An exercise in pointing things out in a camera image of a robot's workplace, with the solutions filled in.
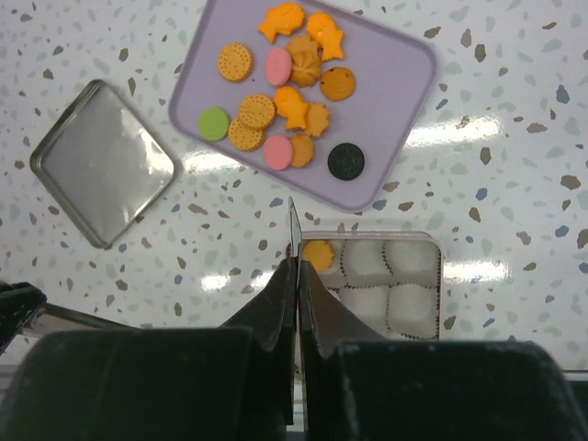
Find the lilac plastic tray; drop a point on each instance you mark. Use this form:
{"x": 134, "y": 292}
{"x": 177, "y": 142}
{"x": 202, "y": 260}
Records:
{"x": 365, "y": 133}

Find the pink round cookie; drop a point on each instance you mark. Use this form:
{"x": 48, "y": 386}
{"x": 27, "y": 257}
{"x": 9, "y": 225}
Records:
{"x": 278, "y": 152}
{"x": 278, "y": 66}

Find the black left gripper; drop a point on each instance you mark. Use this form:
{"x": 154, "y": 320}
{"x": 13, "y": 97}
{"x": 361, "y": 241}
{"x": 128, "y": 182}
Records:
{"x": 23, "y": 307}

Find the pink round cookie lower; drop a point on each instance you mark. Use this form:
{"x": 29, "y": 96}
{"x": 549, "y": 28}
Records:
{"x": 278, "y": 152}

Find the orange round cookie top left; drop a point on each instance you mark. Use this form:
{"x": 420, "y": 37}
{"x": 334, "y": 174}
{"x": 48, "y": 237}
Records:
{"x": 235, "y": 62}

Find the orange flower cookie on tray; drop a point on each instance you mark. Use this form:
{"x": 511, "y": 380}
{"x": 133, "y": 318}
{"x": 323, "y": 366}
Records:
{"x": 317, "y": 120}

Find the orange plain cookie bottom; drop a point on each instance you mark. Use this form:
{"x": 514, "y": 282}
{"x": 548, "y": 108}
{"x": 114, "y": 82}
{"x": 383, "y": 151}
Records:
{"x": 303, "y": 150}

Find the orange round cookie middle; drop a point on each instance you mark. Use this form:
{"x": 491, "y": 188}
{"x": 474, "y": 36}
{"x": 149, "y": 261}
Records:
{"x": 257, "y": 111}

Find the pink round cookie upper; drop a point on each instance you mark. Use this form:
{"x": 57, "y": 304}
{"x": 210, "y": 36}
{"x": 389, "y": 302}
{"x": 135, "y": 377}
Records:
{"x": 278, "y": 66}

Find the green round cookie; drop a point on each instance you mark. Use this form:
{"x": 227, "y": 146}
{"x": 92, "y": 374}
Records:
{"x": 213, "y": 124}

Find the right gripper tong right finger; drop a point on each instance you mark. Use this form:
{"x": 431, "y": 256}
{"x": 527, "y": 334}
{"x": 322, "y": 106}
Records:
{"x": 325, "y": 323}

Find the orange round cookie lower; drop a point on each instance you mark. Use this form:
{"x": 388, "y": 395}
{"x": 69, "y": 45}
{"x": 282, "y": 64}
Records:
{"x": 245, "y": 138}

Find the orange flower cookie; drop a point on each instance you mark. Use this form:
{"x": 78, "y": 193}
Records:
{"x": 319, "y": 253}
{"x": 317, "y": 120}

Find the silver tin lid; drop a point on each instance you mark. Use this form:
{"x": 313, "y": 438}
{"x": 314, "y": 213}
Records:
{"x": 101, "y": 164}

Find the black sandwich cookie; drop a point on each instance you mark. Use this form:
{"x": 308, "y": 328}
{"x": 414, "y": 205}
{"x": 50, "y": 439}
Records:
{"x": 346, "y": 161}

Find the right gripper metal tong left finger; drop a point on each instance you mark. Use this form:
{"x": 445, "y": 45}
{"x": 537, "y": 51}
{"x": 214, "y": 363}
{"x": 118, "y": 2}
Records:
{"x": 259, "y": 381}

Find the orange fish cookie middle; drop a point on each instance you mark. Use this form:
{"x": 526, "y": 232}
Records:
{"x": 291, "y": 106}

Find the orange fish cookie top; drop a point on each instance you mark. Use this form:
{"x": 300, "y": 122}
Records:
{"x": 283, "y": 19}

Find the orange round cookie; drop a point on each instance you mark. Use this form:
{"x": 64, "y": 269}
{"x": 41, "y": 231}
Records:
{"x": 235, "y": 62}
{"x": 257, "y": 111}
{"x": 245, "y": 138}

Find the orange fish cookie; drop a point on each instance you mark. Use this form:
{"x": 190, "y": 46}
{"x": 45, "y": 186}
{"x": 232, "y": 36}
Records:
{"x": 291, "y": 106}
{"x": 323, "y": 29}
{"x": 283, "y": 19}

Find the brown chip cookie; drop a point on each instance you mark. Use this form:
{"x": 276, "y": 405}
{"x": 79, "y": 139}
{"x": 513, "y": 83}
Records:
{"x": 338, "y": 83}

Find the square cookie tin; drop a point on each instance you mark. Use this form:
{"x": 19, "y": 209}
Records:
{"x": 391, "y": 281}

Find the orange fish cookie right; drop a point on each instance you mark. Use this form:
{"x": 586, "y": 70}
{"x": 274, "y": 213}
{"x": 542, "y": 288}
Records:
{"x": 323, "y": 29}

